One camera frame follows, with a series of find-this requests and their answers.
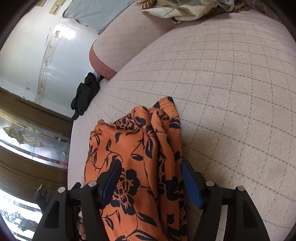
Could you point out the orange black floral garment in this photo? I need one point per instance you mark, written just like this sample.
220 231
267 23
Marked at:
148 202

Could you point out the pink quilted bolster pillow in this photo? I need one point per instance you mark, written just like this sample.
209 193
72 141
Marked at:
126 36

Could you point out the brown wooden glass door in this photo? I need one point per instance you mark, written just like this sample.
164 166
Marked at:
35 144

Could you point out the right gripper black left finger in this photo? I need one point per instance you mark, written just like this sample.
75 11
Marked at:
60 218

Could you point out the cream floral patterned cloth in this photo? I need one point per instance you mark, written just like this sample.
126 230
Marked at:
189 10

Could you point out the person's left hand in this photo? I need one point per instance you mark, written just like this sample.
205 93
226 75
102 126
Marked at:
82 229

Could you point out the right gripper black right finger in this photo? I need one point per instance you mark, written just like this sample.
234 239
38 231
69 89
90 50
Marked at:
243 221

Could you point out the grey blue pillow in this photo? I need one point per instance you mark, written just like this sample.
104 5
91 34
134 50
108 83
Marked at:
97 14

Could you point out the pink quilted bed cover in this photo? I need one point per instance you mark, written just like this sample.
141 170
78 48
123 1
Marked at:
232 78

